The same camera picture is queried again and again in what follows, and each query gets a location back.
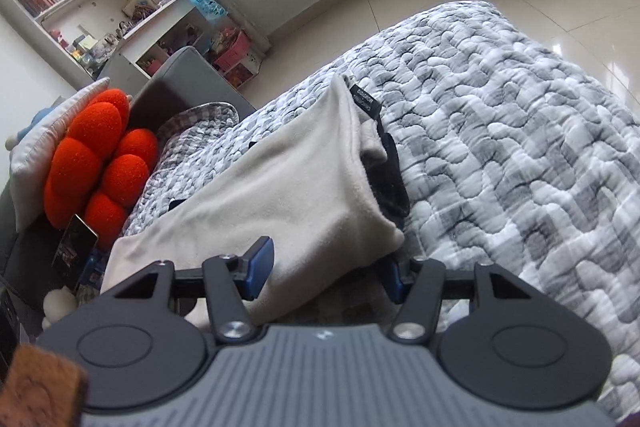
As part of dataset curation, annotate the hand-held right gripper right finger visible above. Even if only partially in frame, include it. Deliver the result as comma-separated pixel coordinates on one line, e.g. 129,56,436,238
381,257,546,343

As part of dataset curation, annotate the beige black-sleeved cat sweatshirt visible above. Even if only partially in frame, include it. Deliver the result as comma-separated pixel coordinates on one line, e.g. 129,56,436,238
102,74,412,325

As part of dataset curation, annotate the smartphone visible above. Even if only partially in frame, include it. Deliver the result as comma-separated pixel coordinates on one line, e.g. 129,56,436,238
51,214,99,293

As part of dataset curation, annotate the blue patterned bag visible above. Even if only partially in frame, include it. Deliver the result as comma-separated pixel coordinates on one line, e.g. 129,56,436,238
184,0,228,25

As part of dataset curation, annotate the white low shelf unit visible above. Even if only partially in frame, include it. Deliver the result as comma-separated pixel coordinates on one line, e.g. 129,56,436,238
95,0,266,90

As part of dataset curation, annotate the orange plush cushion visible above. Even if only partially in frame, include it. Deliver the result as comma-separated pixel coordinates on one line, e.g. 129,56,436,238
42,89,160,245

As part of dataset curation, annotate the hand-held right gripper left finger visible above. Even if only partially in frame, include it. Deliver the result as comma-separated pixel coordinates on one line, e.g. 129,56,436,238
102,236,276,343

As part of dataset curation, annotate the blue white plush toy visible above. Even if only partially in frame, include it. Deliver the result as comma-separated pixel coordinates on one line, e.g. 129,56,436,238
5,107,61,152

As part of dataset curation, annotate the grey checked quilt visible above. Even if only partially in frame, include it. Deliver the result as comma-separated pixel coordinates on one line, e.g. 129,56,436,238
120,1,640,418

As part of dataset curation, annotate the printed storage box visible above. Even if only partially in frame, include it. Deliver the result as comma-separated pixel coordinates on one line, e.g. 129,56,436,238
222,52,263,90

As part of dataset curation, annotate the white pillow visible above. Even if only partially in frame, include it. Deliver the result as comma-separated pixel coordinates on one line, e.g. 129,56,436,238
10,77,111,233

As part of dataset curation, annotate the brown fuzzy sleeve cuff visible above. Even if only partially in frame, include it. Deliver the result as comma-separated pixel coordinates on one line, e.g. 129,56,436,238
0,344,90,427

